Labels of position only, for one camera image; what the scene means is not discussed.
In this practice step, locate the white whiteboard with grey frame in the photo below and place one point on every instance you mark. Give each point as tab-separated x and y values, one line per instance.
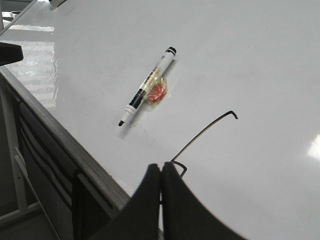
239	104

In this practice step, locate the black object at left edge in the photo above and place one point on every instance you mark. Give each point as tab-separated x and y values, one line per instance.
10	53

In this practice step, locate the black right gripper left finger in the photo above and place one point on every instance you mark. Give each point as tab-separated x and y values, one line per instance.
139	218

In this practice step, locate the white table leg frame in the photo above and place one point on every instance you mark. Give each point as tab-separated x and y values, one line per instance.
19	171

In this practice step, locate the grey under-table rack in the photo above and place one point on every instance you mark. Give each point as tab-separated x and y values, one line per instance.
71	200

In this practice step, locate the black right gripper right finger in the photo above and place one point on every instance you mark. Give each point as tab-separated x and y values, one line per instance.
184	216

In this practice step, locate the black white whiteboard marker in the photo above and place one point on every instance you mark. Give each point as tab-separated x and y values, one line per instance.
154	78

